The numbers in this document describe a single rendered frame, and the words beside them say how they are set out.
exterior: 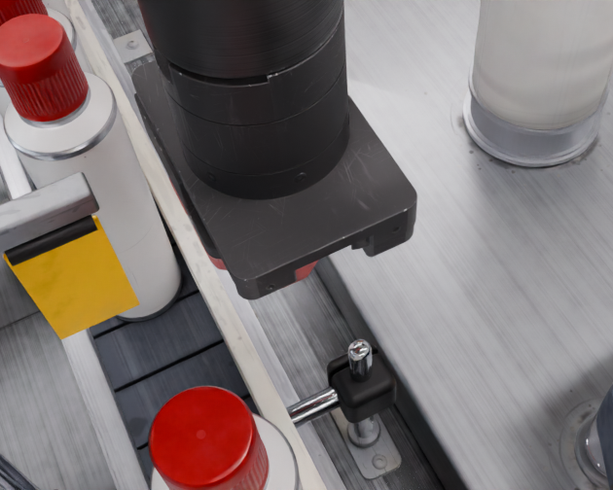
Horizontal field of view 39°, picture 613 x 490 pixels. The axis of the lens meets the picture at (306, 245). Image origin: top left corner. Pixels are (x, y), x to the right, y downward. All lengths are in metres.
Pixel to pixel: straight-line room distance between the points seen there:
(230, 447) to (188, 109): 0.10
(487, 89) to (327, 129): 0.29
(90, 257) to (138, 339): 0.24
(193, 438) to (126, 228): 0.20
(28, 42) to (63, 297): 0.13
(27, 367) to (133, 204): 0.19
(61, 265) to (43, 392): 0.31
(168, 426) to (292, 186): 0.08
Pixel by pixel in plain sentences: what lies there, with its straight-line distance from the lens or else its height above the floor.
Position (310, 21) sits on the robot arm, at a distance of 0.23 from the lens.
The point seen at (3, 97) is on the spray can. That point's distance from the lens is 0.45.
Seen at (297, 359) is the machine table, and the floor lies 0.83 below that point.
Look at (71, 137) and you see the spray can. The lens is 0.40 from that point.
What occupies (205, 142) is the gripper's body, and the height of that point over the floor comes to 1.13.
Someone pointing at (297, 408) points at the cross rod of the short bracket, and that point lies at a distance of 0.46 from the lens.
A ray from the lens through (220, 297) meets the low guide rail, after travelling 0.48.
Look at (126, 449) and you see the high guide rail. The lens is 0.41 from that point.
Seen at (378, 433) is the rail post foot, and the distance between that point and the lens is 0.53.
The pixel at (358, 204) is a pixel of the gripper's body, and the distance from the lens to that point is 0.28.
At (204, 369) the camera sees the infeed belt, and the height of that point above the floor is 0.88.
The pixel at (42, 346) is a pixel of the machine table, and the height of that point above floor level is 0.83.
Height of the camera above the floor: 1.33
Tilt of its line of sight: 57 degrees down
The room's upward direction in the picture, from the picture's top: 8 degrees counter-clockwise
